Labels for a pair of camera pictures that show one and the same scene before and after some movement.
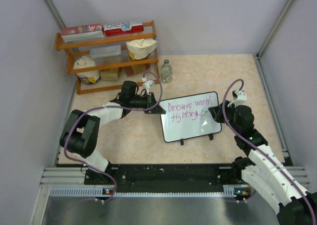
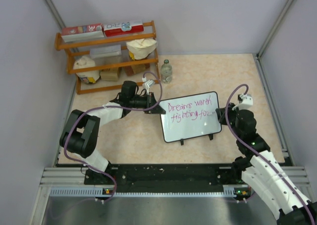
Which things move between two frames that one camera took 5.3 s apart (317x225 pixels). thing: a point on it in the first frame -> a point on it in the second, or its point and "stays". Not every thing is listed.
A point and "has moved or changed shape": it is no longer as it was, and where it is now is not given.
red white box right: [122, 28] stays
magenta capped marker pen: [204, 112] has moved or changed shape
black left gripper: [150, 100] stays
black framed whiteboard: [188, 116] stays
